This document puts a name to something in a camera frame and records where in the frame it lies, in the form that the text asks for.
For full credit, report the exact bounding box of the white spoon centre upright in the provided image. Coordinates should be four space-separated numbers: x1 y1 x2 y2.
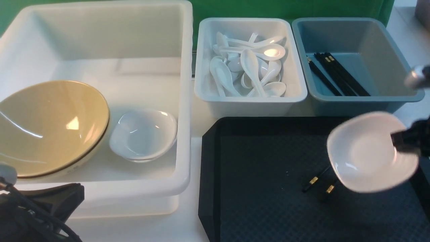
241 49 267 97

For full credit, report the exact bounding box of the black cable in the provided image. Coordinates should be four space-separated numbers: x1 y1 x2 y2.
0 178 83 242

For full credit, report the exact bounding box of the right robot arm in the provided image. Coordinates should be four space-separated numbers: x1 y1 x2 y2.
390 65 430 157

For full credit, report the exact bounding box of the white spoon upper long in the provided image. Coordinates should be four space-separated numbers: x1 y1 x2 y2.
226 36 284 48

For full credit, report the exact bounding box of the black chopstick middle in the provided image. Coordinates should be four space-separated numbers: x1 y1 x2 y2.
314 53 358 96

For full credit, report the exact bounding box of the black chopstick left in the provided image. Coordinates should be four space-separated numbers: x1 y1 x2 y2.
307 57 343 96

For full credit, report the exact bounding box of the white spoon left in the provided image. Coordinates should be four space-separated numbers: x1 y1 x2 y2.
209 56 226 97

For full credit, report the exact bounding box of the blue-grey chopstick bin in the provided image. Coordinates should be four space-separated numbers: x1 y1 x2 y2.
292 18 424 117

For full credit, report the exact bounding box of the yellow noodle bowl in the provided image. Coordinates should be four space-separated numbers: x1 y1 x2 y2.
0 81 110 177

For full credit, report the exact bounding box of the black chopstick right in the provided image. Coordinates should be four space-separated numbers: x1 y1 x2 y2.
324 52 371 96

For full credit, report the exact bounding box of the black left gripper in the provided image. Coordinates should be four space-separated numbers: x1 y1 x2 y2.
0 183 85 242

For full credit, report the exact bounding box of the yellow bowl in tub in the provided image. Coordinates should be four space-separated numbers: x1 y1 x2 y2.
17 118 112 183

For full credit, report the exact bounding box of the white spoon bin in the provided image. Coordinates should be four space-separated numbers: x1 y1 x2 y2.
195 18 307 118

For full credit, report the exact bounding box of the black serving tray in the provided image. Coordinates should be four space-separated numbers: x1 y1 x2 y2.
198 117 430 242

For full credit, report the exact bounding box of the white dish in tub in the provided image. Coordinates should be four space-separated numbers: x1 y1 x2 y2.
109 108 178 141

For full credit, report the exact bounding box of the white spoon top right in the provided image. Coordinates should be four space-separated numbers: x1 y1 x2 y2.
218 43 286 61

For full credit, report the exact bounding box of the white spoon bottom right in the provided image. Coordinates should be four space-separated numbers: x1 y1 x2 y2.
246 82 286 97

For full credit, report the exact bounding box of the white side dish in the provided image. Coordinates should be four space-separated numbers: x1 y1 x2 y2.
327 111 419 193

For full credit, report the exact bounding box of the large white plastic tub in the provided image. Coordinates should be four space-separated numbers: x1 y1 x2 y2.
1 0 193 218

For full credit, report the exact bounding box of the white soup spoon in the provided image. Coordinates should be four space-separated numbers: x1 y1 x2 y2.
215 59 241 97

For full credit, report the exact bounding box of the white spoon right middle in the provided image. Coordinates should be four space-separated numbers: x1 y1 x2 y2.
259 60 282 86

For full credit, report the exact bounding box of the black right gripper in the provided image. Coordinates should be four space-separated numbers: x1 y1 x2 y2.
390 118 430 157

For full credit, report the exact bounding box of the black chopstick on tray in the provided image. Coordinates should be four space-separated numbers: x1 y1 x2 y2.
320 179 339 202
301 165 332 193

